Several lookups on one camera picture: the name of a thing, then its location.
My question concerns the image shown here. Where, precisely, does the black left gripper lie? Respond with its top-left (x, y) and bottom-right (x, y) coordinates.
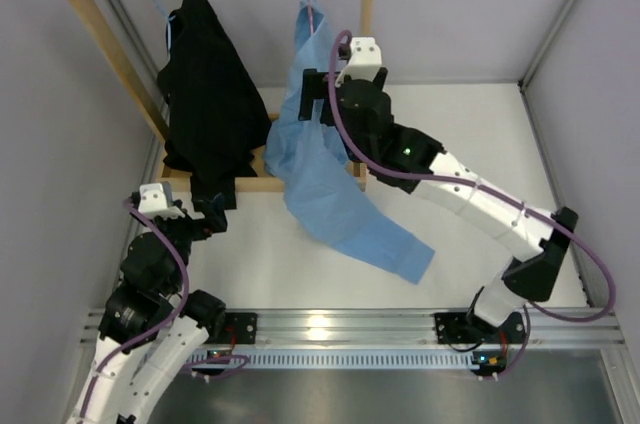
top-left (133, 192), bottom-right (227, 293)

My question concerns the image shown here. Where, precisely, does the light blue shirt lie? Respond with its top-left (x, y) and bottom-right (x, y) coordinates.
top-left (263, 0), bottom-right (435, 284)

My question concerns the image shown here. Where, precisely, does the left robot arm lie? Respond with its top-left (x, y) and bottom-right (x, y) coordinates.
top-left (68, 184), bottom-right (227, 423)

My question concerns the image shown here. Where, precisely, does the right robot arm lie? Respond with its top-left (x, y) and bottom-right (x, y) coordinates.
top-left (298, 68), bottom-right (578, 341)

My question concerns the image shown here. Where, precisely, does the black shirt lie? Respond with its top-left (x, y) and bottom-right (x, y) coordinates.
top-left (156, 0), bottom-right (271, 209)

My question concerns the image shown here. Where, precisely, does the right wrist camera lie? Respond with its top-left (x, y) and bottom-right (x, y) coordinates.
top-left (336, 37), bottom-right (382, 87)

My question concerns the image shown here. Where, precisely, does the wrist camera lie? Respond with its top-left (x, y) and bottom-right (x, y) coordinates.
top-left (136, 182), bottom-right (186, 219)
top-left (336, 37), bottom-right (382, 87)

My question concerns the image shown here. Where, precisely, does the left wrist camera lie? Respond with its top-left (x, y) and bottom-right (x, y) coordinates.
top-left (136, 182), bottom-right (186, 219)

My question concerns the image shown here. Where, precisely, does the perforated cable duct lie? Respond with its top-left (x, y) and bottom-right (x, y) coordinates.
top-left (185, 349), bottom-right (501, 371)

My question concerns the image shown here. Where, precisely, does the blue wire hanger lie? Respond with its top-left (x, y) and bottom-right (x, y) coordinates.
top-left (150, 0), bottom-right (175, 58)

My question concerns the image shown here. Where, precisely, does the aluminium mounting rail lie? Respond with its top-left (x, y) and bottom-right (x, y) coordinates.
top-left (235, 309), bottom-right (625, 349)

